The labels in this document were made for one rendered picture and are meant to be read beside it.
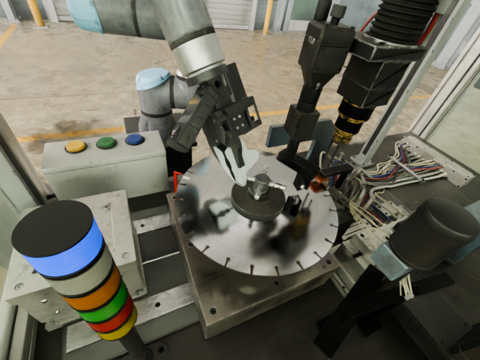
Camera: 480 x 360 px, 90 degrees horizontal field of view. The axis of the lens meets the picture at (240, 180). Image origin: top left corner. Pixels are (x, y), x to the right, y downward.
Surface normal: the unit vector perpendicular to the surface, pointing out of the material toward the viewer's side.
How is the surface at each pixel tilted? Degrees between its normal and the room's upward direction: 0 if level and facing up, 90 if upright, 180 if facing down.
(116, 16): 93
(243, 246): 0
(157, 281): 0
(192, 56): 77
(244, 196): 5
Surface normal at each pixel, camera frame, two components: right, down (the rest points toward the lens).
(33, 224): 0.13, -0.72
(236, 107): 0.58, 0.16
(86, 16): 0.04, 0.83
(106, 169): 0.41, 0.66
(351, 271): -0.90, 0.20
